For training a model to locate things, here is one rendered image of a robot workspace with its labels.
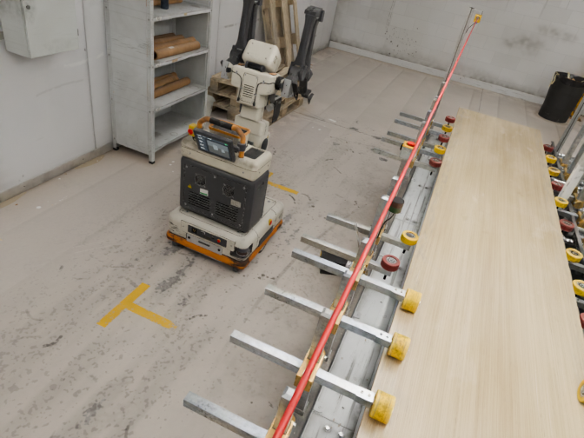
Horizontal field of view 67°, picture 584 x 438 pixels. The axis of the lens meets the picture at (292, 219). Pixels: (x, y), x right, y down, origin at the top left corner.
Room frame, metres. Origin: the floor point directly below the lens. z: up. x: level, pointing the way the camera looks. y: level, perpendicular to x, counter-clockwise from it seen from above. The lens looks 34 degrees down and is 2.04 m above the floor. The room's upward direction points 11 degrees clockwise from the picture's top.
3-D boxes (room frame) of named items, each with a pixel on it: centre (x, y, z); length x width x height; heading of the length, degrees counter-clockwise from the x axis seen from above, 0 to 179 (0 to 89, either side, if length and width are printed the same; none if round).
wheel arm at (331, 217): (1.83, -0.38, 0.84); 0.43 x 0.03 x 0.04; 73
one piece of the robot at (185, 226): (2.33, 0.53, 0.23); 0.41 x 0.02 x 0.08; 73
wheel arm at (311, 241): (1.60, -0.27, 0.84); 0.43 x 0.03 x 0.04; 73
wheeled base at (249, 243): (2.65, 0.46, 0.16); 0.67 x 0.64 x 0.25; 163
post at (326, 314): (0.90, -0.15, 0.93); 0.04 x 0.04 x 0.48; 73
